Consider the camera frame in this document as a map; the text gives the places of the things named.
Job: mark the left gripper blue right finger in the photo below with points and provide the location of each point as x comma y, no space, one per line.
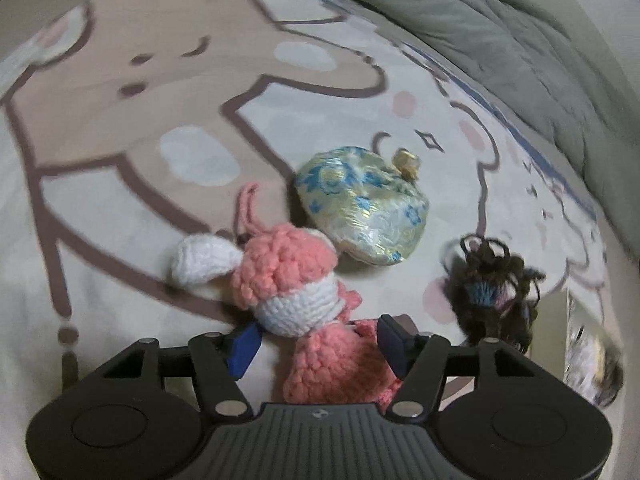
396,337

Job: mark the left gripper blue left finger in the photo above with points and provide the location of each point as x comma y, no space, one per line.
240,348

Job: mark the pink crochet bunny doll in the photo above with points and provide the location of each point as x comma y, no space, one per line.
285,277

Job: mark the dark brown crochet pouch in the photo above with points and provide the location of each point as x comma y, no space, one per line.
494,293

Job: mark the blue floral satin pouch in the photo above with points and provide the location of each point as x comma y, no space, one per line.
368,207

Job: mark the white shallow cardboard box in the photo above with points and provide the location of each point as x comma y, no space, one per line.
573,336

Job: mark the cartoon bear blanket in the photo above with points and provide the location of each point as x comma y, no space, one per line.
128,125

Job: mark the grey quilted duvet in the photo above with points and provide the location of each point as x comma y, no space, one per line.
526,59

